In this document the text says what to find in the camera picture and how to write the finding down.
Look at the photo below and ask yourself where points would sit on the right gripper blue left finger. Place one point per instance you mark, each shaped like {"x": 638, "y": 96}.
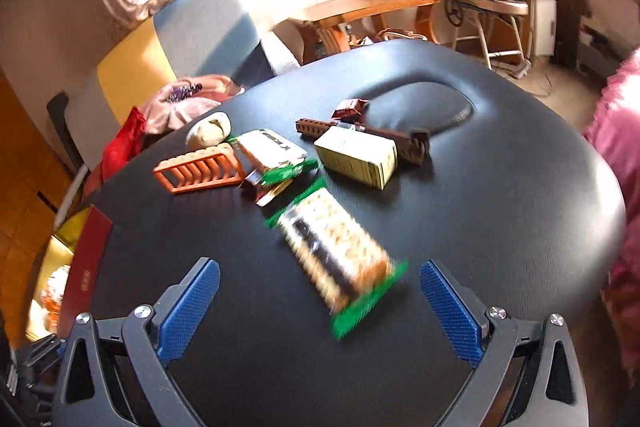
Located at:
{"x": 156, "y": 335}

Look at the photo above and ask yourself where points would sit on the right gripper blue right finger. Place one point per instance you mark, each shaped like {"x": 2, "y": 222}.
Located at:
{"x": 486, "y": 337}

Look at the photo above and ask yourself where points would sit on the cracker pack green ends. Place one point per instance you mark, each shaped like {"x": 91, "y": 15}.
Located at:
{"x": 351, "y": 271}
{"x": 274, "y": 158}

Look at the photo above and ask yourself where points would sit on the orange plastic rack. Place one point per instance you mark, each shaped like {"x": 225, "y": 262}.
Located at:
{"x": 211, "y": 167}

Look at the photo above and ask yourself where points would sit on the Ritter Kiss chocolate bar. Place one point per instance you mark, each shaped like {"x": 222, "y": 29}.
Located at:
{"x": 261, "y": 194}

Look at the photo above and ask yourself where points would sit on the green yellow carton box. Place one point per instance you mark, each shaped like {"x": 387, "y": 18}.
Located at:
{"x": 365, "y": 158}

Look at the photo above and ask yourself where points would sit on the red candy wrapper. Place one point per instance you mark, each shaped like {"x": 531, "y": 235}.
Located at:
{"x": 350, "y": 110}

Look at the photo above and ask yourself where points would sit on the gold tin box red rim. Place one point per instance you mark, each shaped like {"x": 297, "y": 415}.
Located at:
{"x": 65, "y": 277}

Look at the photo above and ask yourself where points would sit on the red cloth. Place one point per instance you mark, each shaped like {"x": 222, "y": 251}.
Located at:
{"x": 126, "y": 145}

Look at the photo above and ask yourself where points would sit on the black face hole cushion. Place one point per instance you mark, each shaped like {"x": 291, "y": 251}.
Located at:
{"x": 418, "y": 106}

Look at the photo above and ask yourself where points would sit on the pink garment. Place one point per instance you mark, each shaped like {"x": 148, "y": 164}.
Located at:
{"x": 186, "y": 99}

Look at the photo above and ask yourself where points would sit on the grey yellow armchair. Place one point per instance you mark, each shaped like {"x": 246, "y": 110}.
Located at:
{"x": 187, "y": 38}

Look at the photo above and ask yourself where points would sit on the white folding chair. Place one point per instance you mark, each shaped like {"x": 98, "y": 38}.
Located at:
{"x": 475, "y": 20}

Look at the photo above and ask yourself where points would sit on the wooden side table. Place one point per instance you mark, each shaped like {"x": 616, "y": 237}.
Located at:
{"x": 327, "y": 22}

